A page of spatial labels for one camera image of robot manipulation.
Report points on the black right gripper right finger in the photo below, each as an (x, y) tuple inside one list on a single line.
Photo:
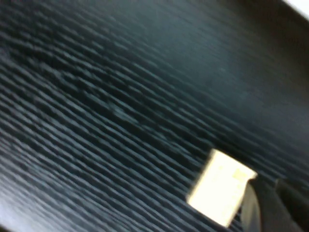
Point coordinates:
[(299, 207)]

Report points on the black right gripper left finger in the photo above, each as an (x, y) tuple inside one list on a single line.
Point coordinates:
[(265, 212)]

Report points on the white rectangular eraser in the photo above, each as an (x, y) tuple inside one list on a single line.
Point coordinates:
[(219, 188)]

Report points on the dark grey ribbed table mat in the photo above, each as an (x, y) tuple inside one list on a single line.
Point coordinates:
[(120, 108)]

